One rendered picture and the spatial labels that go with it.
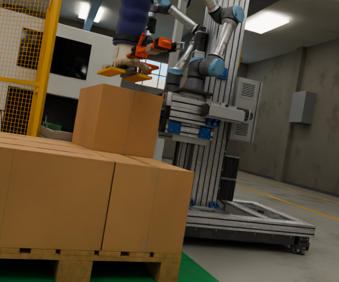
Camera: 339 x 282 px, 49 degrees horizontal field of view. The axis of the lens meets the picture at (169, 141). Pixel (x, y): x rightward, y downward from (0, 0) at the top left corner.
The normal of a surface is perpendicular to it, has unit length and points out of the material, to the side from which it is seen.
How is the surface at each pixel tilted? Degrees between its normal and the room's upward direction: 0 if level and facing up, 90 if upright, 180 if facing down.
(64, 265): 90
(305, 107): 90
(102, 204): 90
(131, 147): 90
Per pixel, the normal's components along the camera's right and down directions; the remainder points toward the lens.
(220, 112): 0.30, 0.05
